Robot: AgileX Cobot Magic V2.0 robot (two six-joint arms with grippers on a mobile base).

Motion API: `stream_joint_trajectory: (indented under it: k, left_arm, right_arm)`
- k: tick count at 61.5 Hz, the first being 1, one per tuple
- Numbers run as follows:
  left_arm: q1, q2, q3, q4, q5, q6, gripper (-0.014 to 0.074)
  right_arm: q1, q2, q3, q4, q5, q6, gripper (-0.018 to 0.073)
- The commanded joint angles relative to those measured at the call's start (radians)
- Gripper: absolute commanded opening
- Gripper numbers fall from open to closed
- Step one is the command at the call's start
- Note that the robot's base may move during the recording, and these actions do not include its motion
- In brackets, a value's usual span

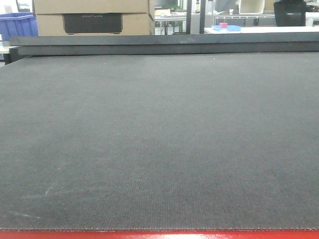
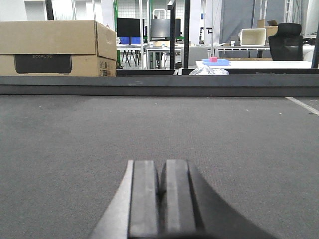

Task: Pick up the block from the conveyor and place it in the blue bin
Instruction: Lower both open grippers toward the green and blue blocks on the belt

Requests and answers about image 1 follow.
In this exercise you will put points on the black conveyor belt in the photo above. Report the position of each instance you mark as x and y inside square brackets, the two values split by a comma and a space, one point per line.
[128, 142]

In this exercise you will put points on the red conveyor front edge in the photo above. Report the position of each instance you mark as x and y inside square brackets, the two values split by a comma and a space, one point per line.
[241, 234]

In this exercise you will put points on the lower cardboard box black print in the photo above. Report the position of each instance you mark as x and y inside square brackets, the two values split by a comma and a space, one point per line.
[99, 24]

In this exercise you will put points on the blue tray on table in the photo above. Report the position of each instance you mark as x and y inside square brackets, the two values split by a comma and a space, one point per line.
[227, 29]

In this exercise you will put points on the upper cardboard box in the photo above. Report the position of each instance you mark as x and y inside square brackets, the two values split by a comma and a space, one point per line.
[93, 6]

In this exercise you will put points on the black office chair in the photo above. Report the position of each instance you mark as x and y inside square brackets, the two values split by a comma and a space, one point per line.
[290, 13]

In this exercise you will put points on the blue plastic crate background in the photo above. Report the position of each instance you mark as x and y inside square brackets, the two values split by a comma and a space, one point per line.
[17, 24]

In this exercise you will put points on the white background table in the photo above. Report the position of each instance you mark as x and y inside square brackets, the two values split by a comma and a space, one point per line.
[269, 29]

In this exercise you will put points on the black vertical post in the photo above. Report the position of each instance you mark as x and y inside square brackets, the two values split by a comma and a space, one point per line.
[188, 16]

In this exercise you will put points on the dark conveyor side rail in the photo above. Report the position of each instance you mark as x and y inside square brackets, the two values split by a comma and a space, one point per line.
[95, 49]

